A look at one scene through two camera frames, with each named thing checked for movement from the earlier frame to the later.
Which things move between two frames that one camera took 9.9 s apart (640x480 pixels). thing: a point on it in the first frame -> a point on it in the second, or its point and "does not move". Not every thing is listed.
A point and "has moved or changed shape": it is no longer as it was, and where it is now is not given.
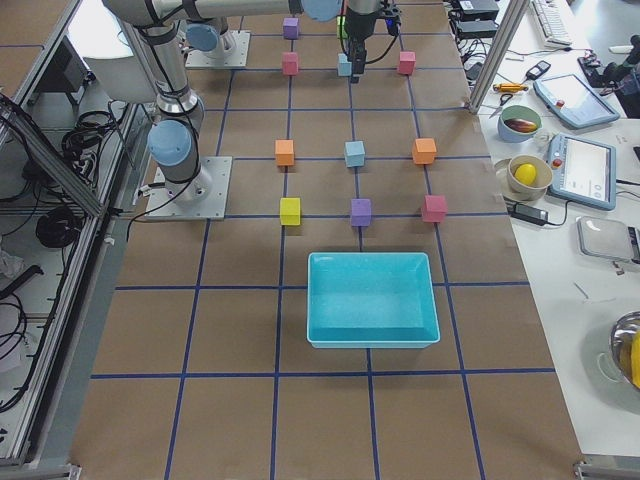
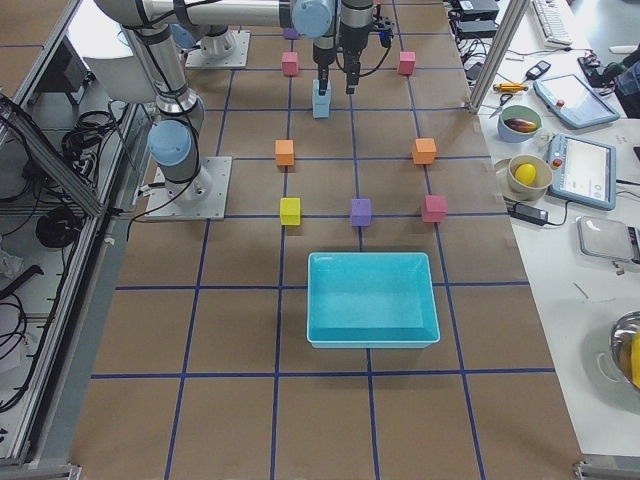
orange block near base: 284,150 does not move
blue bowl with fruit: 519,124 does not move
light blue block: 355,153 -> 320,110
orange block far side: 424,151 does not move
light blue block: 344,67 has moved or changed shape
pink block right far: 434,208 does not move
